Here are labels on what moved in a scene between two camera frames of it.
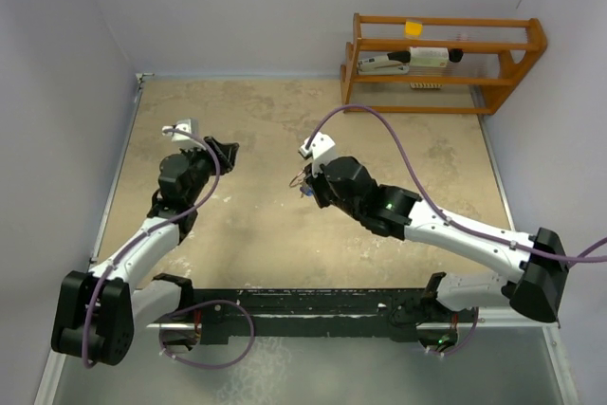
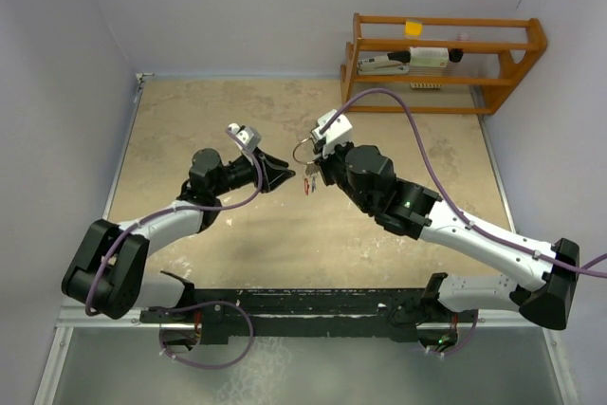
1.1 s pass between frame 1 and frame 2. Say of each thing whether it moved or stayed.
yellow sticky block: stayed
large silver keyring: moved
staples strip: stayed
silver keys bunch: moved
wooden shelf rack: stayed
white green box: stayed
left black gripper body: moved
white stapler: stayed
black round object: stayed
